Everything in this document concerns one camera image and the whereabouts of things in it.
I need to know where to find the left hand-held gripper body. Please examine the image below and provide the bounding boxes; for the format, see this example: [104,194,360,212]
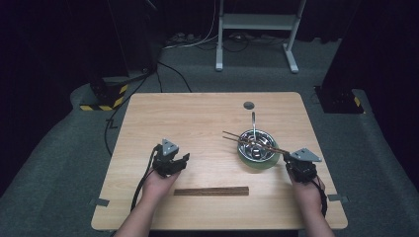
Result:
[151,137,182,179]

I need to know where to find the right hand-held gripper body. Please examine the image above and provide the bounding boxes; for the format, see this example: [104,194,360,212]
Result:
[285,147,323,184]

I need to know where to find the shiny metal bowl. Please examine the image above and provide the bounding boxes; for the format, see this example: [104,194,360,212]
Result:
[237,128,278,163]

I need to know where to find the green plate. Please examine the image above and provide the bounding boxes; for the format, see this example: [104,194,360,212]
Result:
[237,146,281,171]

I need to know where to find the row of wooden chopsticks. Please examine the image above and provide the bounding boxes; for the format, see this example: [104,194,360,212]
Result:
[173,186,250,197]

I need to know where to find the single brown chopstick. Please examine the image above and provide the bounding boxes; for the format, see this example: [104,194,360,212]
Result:
[221,135,289,156]
[222,130,291,155]

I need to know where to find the person's left hand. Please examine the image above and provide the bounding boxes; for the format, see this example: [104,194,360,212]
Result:
[140,169,182,205]

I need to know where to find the person's right hand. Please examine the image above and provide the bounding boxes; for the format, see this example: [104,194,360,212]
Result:
[289,174,326,213]

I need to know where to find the metal spoon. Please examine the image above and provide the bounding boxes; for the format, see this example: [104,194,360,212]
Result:
[250,111,263,159]

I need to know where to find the grey tape strip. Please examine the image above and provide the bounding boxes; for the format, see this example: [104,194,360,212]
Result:
[327,194,350,203]
[89,197,111,208]

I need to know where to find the black stand base yellow stripes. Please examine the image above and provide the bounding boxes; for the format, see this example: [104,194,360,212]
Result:
[313,84,366,116]
[79,78,129,113]

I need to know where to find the power strip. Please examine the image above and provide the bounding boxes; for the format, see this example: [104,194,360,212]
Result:
[165,32,200,46]

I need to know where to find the white metal stand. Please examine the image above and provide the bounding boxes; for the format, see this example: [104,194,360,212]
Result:
[214,0,307,74]

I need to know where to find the left hand-held gripper cable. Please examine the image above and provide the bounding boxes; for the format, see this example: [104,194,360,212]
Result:
[129,146,160,212]

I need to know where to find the hand-held gripper cable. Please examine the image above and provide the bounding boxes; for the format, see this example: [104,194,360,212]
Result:
[310,177,329,219]
[129,146,160,212]

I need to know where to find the right hand-held gripper cable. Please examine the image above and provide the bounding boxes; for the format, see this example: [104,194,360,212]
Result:
[310,177,329,219]

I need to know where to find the black floor cable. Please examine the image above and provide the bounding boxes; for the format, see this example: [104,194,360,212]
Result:
[156,60,193,94]
[104,74,150,157]

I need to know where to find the white floor cable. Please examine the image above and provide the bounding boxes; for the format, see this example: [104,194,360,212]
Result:
[162,0,221,51]

